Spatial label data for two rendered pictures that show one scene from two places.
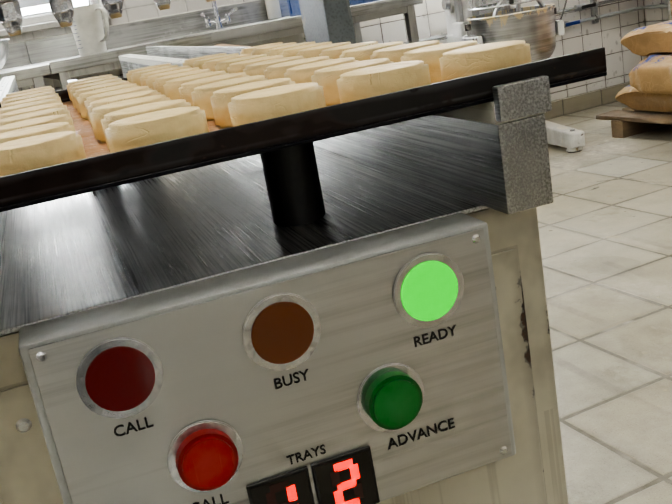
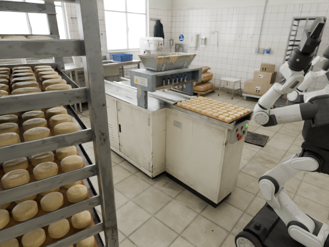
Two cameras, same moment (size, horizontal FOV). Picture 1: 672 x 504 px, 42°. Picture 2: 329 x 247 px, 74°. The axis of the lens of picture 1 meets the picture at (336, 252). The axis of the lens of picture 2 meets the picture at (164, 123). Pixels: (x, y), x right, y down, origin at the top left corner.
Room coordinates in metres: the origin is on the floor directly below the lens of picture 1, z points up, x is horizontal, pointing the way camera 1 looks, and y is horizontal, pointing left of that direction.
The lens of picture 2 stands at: (-0.75, 1.36, 1.53)
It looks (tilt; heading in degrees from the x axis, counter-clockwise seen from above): 23 degrees down; 332
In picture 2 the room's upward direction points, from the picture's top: 1 degrees clockwise
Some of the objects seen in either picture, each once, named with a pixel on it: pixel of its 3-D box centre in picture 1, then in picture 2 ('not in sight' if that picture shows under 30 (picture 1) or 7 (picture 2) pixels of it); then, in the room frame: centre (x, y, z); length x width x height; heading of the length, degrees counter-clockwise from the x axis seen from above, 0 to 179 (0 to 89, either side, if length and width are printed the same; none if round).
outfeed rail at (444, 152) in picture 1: (192, 78); (169, 92); (1.41, 0.17, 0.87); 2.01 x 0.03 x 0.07; 16
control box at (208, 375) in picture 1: (288, 397); (239, 132); (0.42, 0.04, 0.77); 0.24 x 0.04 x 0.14; 106
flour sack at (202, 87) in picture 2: not in sight; (201, 86); (3.95, -2.22, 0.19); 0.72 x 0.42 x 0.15; 116
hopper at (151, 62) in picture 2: not in sight; (168, 61); (1.26, 0.28, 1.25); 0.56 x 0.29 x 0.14; 106
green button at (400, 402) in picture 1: (391, 398); not in sight; (0.42, -0.02, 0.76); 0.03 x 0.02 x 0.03; 106
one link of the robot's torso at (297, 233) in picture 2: not in sight; (308, 230); (-0.24, -0.05, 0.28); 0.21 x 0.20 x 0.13; 16
